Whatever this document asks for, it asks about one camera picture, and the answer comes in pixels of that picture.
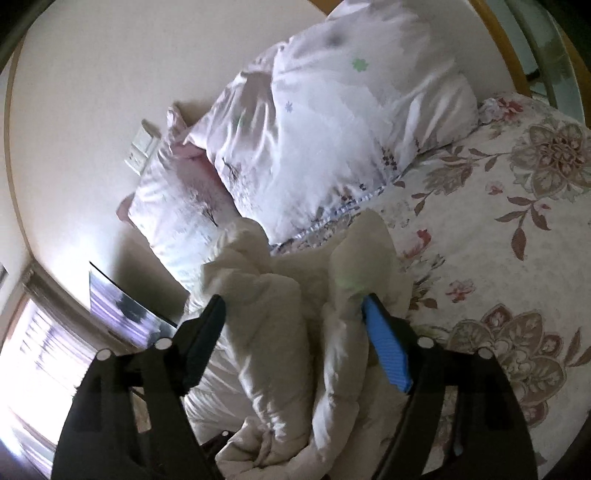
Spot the wooden headboard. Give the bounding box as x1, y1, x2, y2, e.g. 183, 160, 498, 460
314, 0, 533, 99

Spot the floral bed sheet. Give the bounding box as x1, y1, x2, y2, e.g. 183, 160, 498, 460
268, 92, 591, 480

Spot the white wall switch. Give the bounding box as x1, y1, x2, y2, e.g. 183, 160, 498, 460
123, 119, 160, 175

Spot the white floral pillow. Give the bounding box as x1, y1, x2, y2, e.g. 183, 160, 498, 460
117, 105, 242, 292
185, 0, 479, 246

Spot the window with curtain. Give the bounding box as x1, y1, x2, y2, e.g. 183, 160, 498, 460
0, 271, 99, 480

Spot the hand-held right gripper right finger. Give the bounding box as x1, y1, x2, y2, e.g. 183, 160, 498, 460
361, 294, 539, 480

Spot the glass door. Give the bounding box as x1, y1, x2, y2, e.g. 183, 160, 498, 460
503, 0, 588, 112

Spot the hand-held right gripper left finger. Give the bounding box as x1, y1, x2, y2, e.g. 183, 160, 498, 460
50, 294, 228, 480

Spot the flat screen television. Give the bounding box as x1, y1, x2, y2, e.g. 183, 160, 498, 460
88, 261, 179, 352

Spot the cream quilted duvet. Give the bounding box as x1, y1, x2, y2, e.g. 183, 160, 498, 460
184, 210, 416, 480

